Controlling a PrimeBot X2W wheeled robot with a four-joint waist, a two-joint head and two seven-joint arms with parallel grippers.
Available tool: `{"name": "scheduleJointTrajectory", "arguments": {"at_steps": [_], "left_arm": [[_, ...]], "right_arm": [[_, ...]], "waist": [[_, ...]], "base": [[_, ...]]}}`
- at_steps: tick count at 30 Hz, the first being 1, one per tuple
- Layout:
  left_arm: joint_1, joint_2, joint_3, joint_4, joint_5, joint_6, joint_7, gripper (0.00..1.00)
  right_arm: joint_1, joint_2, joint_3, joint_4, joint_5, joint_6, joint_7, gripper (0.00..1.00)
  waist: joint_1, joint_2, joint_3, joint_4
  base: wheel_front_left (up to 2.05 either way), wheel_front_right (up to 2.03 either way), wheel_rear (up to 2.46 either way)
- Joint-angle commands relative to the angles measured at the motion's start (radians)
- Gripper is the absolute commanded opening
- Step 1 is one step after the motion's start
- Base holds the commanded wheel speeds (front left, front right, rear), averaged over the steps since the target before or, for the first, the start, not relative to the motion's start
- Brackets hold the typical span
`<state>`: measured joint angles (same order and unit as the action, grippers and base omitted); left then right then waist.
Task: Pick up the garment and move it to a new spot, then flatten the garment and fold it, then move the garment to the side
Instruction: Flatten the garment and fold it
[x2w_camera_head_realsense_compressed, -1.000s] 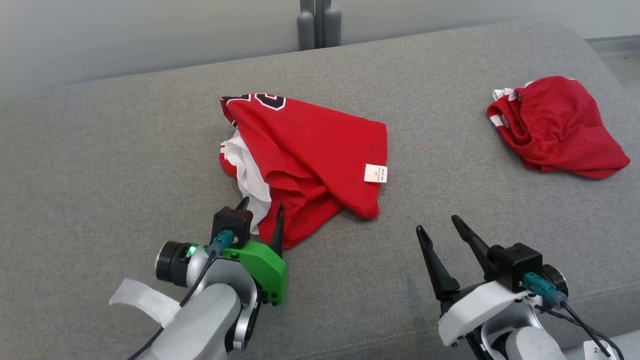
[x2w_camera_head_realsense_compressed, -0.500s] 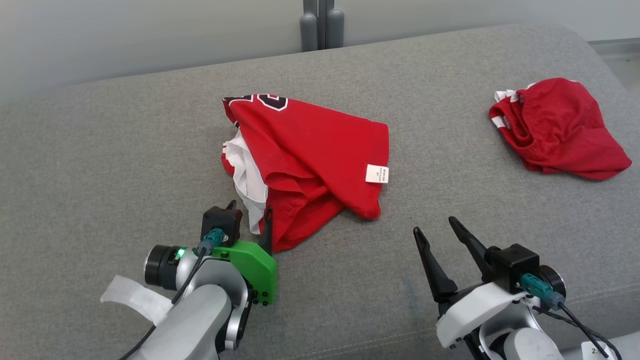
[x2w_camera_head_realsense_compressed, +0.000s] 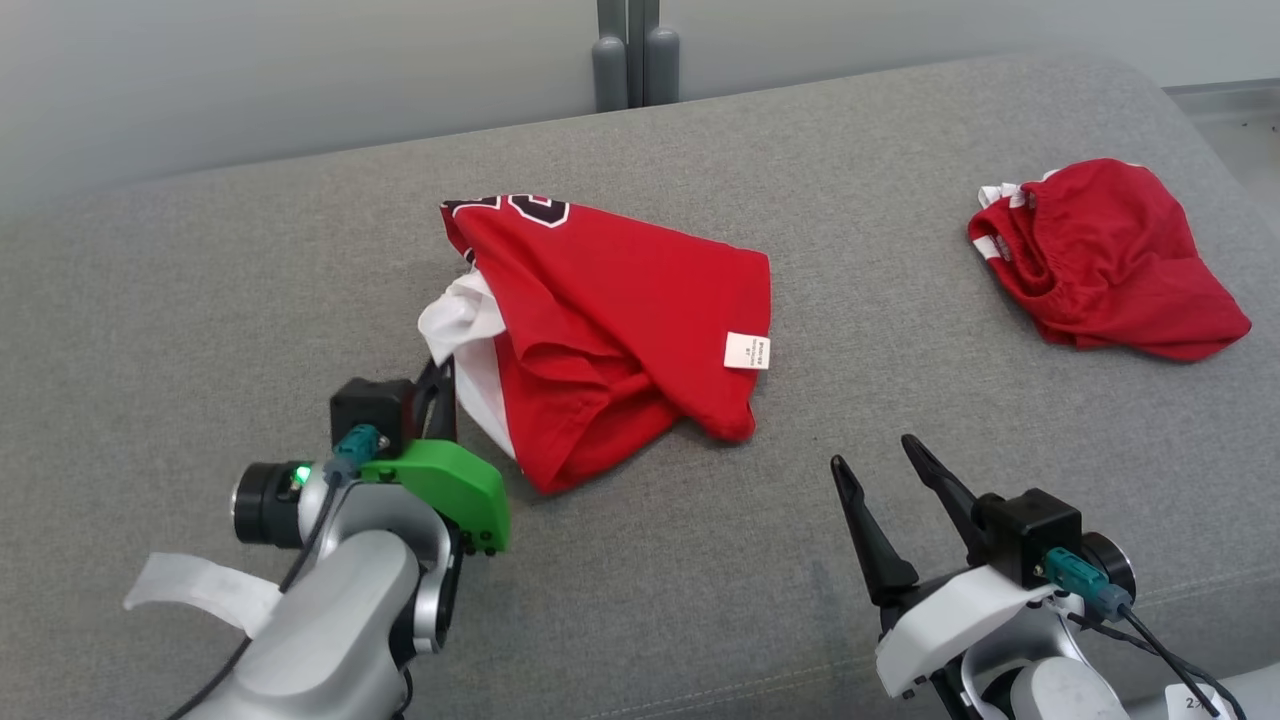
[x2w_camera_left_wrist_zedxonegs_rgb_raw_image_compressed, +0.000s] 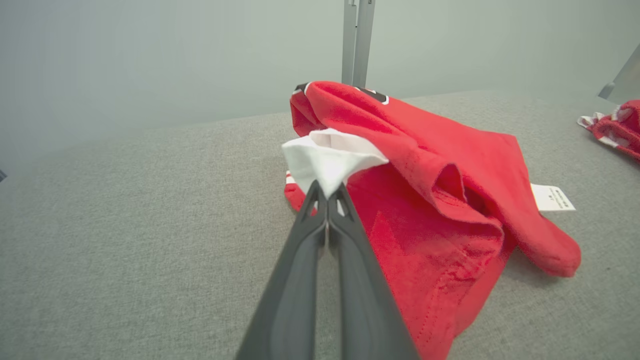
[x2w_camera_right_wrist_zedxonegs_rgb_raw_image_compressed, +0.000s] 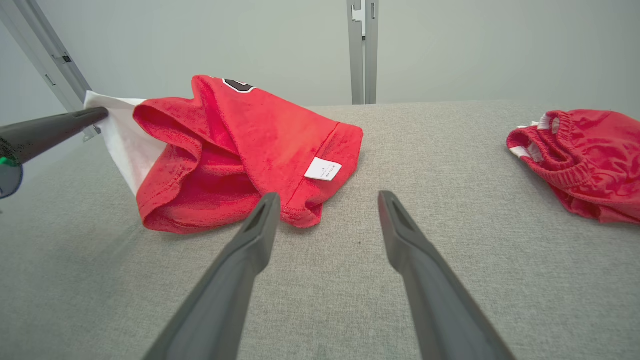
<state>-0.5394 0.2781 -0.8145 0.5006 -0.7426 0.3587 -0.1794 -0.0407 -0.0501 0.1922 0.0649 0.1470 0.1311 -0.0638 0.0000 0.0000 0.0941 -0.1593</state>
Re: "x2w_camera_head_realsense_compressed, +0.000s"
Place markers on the grey metal double post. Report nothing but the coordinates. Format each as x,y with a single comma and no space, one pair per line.
635,60

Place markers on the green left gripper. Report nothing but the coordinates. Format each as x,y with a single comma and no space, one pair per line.
450,480

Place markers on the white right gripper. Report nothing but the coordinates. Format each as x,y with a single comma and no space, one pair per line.
940,625

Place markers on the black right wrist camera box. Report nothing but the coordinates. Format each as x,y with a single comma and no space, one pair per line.
1030,530

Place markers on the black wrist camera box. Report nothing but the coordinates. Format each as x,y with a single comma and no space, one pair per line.
1030,530
370,410

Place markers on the red shorts with elastic waistband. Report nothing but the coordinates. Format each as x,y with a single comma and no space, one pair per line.
1110,260

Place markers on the red and white jersey shirt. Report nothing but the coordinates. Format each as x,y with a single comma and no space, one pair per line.
620,300

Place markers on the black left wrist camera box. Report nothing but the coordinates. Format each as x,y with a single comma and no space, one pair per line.
370,410

